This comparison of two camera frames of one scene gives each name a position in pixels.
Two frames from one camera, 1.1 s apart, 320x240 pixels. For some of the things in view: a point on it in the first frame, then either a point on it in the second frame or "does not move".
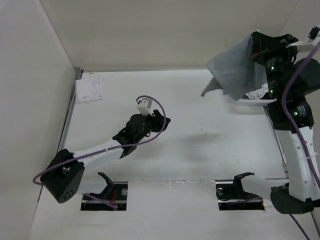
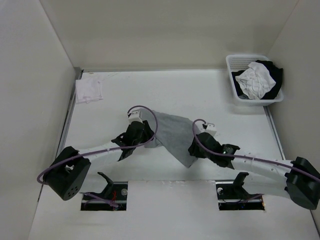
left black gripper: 158,121 to 147,132
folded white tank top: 88,90 does not move
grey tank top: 233,70 to 174,134
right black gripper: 264,46 to 193,150
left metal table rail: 77,74 does not move
